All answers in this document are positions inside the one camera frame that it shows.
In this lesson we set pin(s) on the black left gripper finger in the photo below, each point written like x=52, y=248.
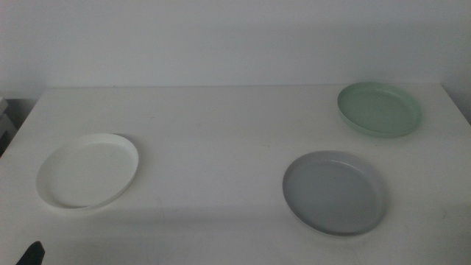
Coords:
x=33, y=255

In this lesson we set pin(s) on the white shallow bowl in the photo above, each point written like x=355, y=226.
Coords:
x=88, y=173

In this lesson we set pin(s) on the green shallow bowl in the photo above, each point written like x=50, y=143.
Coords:
x=379, y=108

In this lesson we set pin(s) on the grey shallow bowl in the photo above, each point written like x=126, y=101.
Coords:
x=333, y=193

